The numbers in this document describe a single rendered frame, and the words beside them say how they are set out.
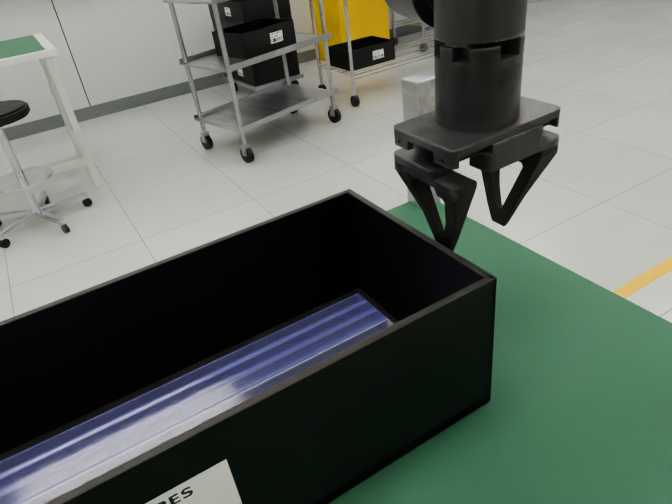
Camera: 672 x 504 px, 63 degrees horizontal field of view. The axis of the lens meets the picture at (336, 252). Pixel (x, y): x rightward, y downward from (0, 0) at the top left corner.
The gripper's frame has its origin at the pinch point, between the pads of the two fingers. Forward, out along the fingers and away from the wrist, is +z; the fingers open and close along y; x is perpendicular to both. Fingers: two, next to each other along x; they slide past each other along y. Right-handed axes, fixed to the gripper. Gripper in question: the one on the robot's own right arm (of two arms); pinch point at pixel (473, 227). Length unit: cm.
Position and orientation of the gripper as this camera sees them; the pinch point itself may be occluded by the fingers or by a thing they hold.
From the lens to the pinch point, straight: 44.7
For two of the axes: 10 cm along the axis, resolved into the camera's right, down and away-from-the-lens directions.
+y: -8.4, 3.8, -3.9
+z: 1.1, 8.2, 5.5
